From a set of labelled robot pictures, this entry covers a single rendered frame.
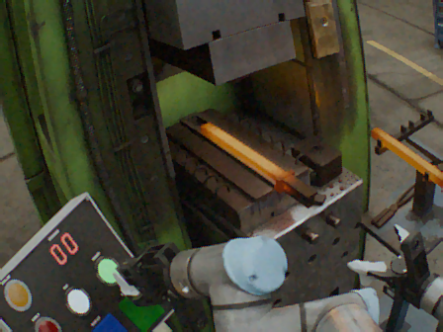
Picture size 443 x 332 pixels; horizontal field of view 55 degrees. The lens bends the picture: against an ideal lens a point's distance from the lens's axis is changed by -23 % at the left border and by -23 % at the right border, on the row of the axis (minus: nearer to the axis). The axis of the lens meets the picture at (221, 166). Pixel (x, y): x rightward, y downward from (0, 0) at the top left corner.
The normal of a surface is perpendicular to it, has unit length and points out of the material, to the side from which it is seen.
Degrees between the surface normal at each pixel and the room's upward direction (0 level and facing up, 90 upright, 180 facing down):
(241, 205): 0
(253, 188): 0
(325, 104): 90
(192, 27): 90
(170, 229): 90
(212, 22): 90
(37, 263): 60
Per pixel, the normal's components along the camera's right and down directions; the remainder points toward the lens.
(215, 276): -0.75, -0.07
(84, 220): 0.65, -0.25
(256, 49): 0.54, 0.40
